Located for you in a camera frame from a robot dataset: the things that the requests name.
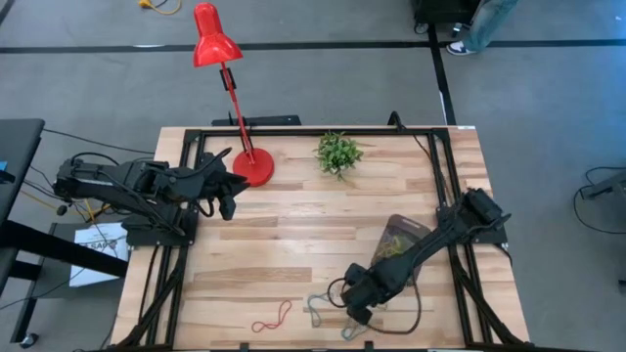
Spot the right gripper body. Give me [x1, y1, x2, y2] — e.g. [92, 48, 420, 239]
[340, 262, 392, 314]

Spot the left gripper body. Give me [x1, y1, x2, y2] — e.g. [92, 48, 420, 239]
[198, 152, 232, 202]

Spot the large teal rubber band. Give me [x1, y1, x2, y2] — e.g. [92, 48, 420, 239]
[306, 291, 330, 330]

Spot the green rubber band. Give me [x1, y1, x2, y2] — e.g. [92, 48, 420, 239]
[388, 233, 413, 251]

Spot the red rubber band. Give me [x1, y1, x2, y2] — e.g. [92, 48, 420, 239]
[250, 299, 293, 334]

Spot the grey translucent plastic bin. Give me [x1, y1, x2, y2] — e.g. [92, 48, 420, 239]
[370, 213, 434, 284]

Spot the green plant in white pot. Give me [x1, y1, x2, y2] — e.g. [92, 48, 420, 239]
[313, 130, 366, 181]

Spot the red desk lamp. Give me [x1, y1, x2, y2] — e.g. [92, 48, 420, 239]
[192, 1, 277, 189]

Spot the white printed paper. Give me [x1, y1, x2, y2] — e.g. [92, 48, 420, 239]
[68, 222, 130, 288]

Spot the grey box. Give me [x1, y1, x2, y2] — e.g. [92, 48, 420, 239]
[32, 222, 129, 300]

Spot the black desk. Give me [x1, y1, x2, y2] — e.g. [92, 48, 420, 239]
[0, 117, 129, 350]

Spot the grey floor stand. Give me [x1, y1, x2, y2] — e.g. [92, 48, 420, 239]
[579, 170, 626, 201]

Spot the black cart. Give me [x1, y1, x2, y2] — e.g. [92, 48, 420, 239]
[412, 0, 485, 36]

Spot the person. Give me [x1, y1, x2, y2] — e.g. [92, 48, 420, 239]
[445, 0, 520, 57]

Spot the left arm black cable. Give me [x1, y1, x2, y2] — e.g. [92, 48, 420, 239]
[193, 146, 235, 173]

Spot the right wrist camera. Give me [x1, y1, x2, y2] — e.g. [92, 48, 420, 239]
[348, 306, 375, 328]

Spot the black aluminium table frame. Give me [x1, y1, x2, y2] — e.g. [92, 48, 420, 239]
[105, 126, 527, 352]

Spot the black floor cable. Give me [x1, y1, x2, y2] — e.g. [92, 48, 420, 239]
[41, 127, 157, 155]
[572, 165, 626, 236]

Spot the yellow cable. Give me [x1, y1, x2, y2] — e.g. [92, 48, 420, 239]
[137, 0, 183, 17]
[22, 188, 112, 224]

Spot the black cable at table edge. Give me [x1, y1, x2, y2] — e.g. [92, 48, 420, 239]
[387, 110, 454, 209]

